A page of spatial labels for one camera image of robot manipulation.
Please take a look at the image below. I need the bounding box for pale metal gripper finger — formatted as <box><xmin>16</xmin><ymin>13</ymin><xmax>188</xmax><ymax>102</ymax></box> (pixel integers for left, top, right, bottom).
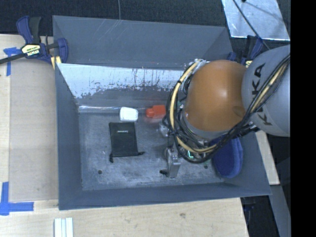
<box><xmin>159</xmin><ymin>122</ymin><xmax>172</xmax><ymax>138</ymax></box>
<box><xmin>165</xmin><ymin>147</ymin><xmax>182</xmax><ymax>179</ymax></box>

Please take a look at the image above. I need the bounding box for red plastic block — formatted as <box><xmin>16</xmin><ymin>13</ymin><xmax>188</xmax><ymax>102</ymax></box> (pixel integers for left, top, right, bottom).
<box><xmin>145</xmin><ymin>104</ymin><xmax>167</xmax><ymax>119</ymax></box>

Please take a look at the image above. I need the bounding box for dark blue cloth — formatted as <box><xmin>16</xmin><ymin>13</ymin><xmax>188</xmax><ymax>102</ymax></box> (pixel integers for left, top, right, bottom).
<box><xmin>212</xmin><ymin>136</ymin><xmax>244</xmax><ymax>179</ymax></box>

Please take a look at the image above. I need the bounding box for black cloth pouch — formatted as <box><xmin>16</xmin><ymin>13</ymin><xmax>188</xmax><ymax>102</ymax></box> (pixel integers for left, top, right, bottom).
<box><xmin>108</xmin><ymin>121</ymin><xmax>146</xmax><ymax>163</ymax></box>

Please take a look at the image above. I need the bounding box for grey metal bin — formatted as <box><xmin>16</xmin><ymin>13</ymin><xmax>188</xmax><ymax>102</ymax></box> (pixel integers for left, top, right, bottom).
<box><xmin>52</xmin><ymin>15</ymin><xmax>273</xmax><ymax>211</ymax></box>

